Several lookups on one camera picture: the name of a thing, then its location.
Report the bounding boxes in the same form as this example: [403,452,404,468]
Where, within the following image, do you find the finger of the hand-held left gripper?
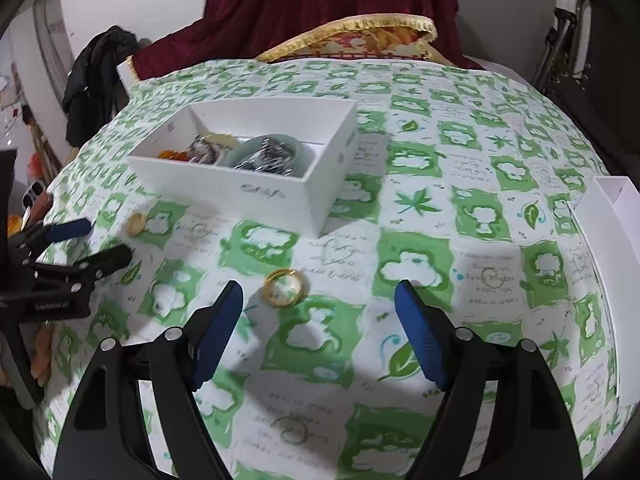
[29,245,132,294]
[9,218,94,252]

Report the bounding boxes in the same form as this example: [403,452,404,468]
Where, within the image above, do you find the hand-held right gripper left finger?
[52,280,244,480]

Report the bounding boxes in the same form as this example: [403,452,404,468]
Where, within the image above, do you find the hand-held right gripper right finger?
[393,280,583,480]

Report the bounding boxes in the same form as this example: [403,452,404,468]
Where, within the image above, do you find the white cardboard box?
[125,97,360,240]

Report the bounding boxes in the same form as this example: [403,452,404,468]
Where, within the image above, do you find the silver chain jewelry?
[187,135,226,165]

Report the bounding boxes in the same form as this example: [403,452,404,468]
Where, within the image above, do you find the pale green jade bangle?
[222,134,317,178]

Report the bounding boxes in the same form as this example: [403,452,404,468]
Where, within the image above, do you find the dark beaded bracelet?
[235,140,296,176]

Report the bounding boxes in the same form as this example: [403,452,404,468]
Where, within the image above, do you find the person's left hand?
[29,324,55,387]

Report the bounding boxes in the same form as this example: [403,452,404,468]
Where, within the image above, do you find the green and white tablecloth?
[35,57,640,480]

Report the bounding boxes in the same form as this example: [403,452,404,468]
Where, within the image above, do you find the black jacket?
[62,26,143,146]

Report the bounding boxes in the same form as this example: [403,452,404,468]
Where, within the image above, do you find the gold fringed patterned cushion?
[255,14,438,63]

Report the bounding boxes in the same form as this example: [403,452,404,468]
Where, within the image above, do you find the maroon velvet cloth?
[135,0,481,81]

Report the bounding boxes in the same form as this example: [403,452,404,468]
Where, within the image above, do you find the black folding chair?
[530,0,640,171]

